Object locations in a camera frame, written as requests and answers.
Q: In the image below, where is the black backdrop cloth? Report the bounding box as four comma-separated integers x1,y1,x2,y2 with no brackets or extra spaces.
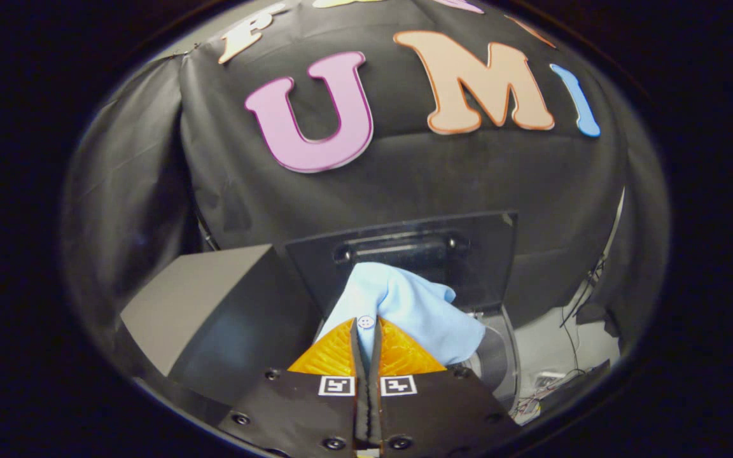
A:
61,0,671,357

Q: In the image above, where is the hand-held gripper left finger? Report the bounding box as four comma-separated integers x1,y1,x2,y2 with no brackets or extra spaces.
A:
217,318,367,458

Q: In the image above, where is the light blue shirt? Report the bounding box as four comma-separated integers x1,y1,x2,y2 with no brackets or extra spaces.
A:
316,262,487,366

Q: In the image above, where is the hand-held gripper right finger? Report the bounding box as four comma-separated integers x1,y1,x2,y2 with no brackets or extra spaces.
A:
366,318,523,455

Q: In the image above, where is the thin metal stand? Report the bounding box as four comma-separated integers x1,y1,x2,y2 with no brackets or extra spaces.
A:
561,188,625,328

